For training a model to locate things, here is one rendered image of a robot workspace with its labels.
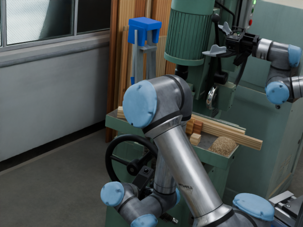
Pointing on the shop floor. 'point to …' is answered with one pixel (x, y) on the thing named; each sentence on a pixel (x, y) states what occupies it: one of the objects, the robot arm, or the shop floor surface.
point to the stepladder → (137, 30)
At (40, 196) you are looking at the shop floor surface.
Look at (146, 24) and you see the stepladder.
